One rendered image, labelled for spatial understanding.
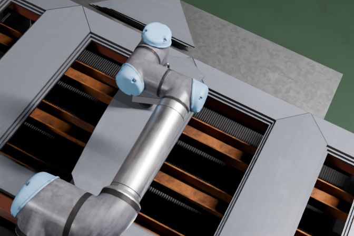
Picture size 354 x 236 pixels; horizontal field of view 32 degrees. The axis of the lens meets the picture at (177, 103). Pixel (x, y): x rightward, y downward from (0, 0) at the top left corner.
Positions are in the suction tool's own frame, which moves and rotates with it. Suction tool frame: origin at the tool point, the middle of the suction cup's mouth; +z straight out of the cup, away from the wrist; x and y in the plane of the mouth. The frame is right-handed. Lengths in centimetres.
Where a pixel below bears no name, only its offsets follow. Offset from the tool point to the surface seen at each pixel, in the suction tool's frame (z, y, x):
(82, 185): 9.3, 14.9, 23.8
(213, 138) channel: 31.9, -25.7, -12.4
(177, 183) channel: 32.0, -14.0, 7.1
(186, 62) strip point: 10.8, -12.4, -27.0
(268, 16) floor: 99, -68, -145
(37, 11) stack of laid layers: 17, 41, -47
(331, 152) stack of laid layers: 17, -62, -3
